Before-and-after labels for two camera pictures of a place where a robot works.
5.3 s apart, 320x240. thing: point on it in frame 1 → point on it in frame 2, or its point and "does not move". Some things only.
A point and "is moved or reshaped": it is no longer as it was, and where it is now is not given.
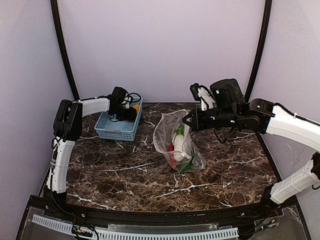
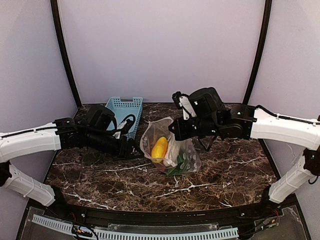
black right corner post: [267, 16] does not move
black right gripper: [200, 120] → [178, 128]
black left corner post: [58, 29] does not move
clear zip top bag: [172, 137] is moved or reshaped
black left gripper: [127, 113] → [125, 149]
